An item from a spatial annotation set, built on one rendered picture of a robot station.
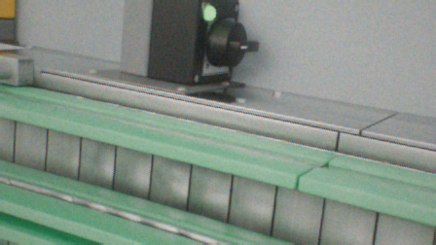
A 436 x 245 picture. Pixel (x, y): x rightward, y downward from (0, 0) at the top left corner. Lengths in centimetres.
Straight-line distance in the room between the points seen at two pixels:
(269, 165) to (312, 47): 23
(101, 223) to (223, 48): 19
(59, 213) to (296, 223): 18
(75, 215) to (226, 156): 14
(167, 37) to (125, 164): 12
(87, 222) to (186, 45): 18
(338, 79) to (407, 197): 24
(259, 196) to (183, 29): 17
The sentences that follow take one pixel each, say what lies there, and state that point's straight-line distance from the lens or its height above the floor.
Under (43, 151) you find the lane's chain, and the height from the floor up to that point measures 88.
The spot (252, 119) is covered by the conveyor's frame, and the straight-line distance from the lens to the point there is 49.
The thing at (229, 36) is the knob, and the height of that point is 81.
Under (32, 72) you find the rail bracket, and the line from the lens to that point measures 61.
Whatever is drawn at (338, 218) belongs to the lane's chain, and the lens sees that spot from 48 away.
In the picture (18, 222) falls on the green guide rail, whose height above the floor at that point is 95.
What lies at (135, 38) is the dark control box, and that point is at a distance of 59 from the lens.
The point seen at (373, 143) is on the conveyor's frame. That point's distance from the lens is 46.
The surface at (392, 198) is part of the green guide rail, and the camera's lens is 37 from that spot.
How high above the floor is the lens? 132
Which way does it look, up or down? 61 degrees down
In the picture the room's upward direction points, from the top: 105 degrees counter-clockwise
